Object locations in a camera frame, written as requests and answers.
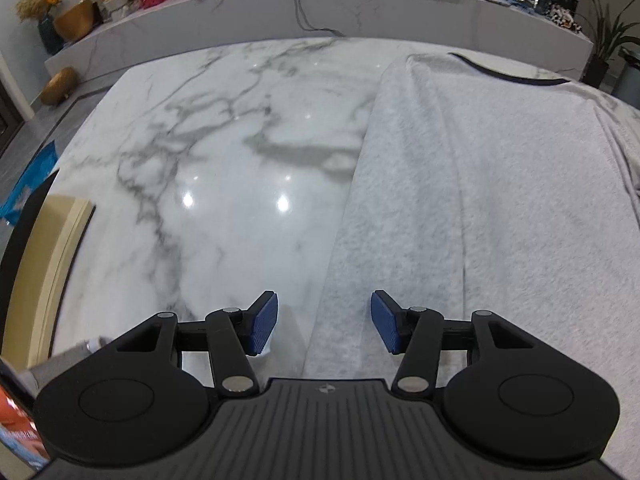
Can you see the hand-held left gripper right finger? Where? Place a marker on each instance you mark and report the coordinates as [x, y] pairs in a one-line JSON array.
[[385, 322]]

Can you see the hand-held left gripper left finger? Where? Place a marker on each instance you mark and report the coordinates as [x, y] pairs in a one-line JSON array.
[[262, 322]]

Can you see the grey sweater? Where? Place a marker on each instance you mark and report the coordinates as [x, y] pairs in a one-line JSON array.
[[475, 200]]

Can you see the beige chair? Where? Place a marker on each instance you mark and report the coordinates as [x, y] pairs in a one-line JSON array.
[[47, 270]]

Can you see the orange printed packet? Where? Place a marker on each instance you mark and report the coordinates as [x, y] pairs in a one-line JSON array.
[[17, 420]]

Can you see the blue plastic bag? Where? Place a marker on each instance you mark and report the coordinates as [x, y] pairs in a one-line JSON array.
[[30, 180]]

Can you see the gold round ornament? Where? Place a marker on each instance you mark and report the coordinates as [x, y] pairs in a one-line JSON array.
[[59, 86]]

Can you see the grey trash can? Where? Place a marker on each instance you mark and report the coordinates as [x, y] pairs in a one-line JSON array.
[[627, 75]]

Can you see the black white cow figurines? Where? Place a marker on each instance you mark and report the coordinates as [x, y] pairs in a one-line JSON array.
[[565, 19]]

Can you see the wooden bowl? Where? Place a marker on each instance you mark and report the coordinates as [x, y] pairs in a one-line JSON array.
[[75, 20]]

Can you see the dark blue vase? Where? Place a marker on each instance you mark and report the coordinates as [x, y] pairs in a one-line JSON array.
[[50, 35]]

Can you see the potted plant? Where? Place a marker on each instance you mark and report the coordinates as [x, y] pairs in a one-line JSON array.
[[602, 30]]

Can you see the dried flower bouquet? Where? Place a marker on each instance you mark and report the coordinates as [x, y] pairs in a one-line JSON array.
[[36, 0]]

